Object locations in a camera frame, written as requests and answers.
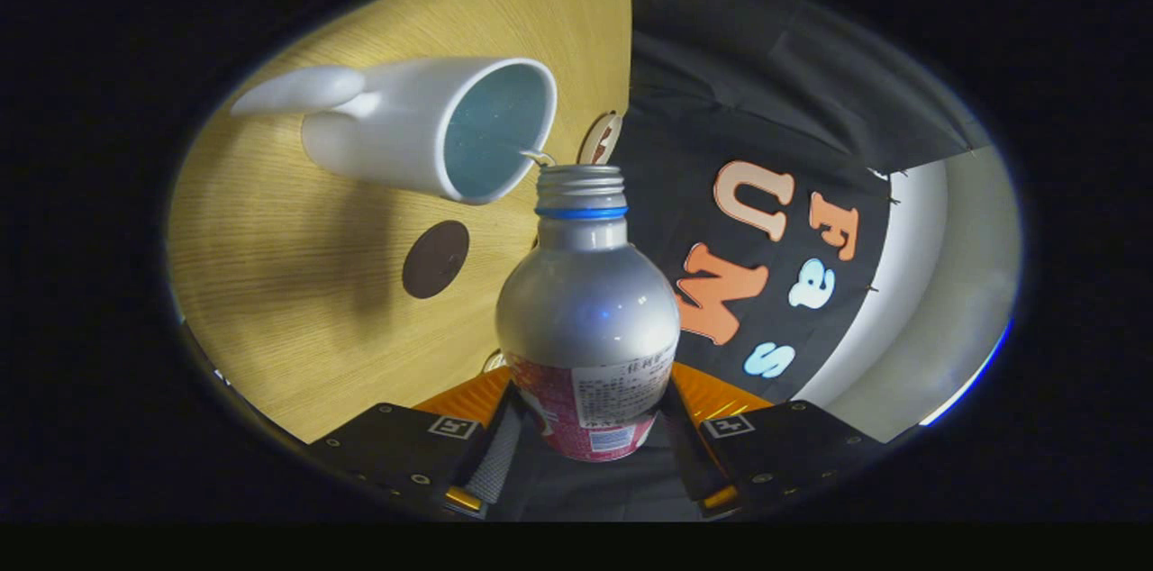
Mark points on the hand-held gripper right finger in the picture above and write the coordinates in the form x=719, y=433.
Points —
x=689, y=463

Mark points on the round brown coaster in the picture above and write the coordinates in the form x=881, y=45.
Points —
x=436, y=259

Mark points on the small plate with red food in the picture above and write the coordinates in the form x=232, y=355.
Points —
x=599, y=139

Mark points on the wooden table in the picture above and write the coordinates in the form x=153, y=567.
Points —
x=270, y=283

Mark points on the white cup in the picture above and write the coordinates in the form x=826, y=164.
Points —
x=387, y=139

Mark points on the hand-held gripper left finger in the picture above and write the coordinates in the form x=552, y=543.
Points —
x=491, y=463

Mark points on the silver bottle with red label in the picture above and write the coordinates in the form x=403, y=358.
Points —
x=585, y=310

